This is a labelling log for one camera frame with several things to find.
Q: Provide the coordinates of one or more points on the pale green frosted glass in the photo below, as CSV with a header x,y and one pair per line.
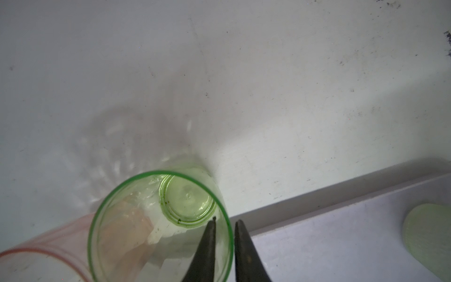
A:
x,y
426,234

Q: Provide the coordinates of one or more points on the green clear glass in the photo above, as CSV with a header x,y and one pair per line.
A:
x,y
148,229

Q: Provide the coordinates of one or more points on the lilac plastic tray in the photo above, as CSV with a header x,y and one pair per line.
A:
x,y
359,240

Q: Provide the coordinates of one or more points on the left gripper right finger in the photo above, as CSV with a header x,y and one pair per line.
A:
x,y
248,265

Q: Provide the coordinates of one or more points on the pink clear glass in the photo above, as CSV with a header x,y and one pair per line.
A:
x,y
58,255

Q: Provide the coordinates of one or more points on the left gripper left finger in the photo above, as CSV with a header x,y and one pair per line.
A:
x,y
202,267

